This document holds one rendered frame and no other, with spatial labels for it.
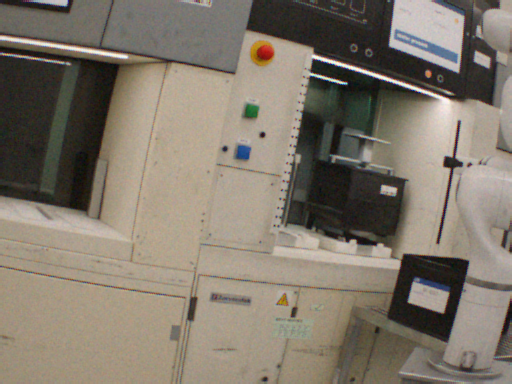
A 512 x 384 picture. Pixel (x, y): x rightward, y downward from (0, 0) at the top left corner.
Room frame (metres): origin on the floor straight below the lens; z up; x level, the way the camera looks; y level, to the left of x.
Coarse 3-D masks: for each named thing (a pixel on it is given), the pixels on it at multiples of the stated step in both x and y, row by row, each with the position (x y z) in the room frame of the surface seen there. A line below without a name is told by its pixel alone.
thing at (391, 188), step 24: (360, 144) 2.58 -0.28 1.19; (336, 168) 2.51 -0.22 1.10; (384, 168) 2.61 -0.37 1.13; (312, 192) 2.61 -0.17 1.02; (336, 192) 2.49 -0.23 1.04; (360, 192) 2.46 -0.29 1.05; (384, 192) 2.50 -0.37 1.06; (312, 216) 2.63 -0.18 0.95; (336, 216) 2.47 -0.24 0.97; (360, 216) 2.47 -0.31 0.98; (384, 216) 2.51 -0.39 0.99; (360, 240) 2.60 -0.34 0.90
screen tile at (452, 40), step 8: (432, 16) 2.30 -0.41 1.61; (440, 16) 2.31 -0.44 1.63; (448, 16) 2.33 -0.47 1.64; (456, 16) 2.35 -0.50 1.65; (432, 24) 2.30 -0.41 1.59; (448, 24) 2.33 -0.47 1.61; (456, 24) 2.35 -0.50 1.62; (432, 32) 2.30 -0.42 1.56; (440, 32) 2.32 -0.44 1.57; (456, 32) 2.35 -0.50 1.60; (440, 40) 2.32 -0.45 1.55; (448, 40) 2.33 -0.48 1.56; (456, 40) 2.35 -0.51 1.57; (456, 48) 2.35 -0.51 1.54
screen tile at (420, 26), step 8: (400, 0) 2.24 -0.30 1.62; (408, 0) 2.25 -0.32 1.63; (416, 0) 2.27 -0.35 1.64; (408, 8) 2.26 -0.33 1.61; (416, 8) 2.27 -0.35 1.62; (400, 16) 2.24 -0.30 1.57; (408, 16) 2.26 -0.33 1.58; (424, 16) 2.29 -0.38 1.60; (400, 24) 2.25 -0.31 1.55; (408, 24) 2.26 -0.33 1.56; (416, 24) 2.27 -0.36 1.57; (424, 24) 2.29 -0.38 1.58; (416, 32) 2.27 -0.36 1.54; (424, 32) 2.29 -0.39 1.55
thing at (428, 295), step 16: (416, 256) 2.15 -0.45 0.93; (432, 256) 2.19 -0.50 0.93; (400, 272) 2.10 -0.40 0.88; (416, 272) 2.06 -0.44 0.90; (432, 272) 2.01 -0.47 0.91; (448, 272) 1.97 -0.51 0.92; (464, 272) 1.92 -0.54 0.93; (400, 288) 2.09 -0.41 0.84; (416, 288) 2.04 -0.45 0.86; (432, 288) 2.00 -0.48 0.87; (448, 288) 1.95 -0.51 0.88; (400, 304) 2.08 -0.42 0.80; (416, 304) 2.03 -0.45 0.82; (432, 304) 1.99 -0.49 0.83; (448, 304) 1.94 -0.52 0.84; (400, 320) 2.07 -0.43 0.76; (416, 320) 2.02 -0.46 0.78; (432, 320) 1.97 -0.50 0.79; (448, 320) 1.93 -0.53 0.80; (448, 336) 1.92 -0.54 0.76
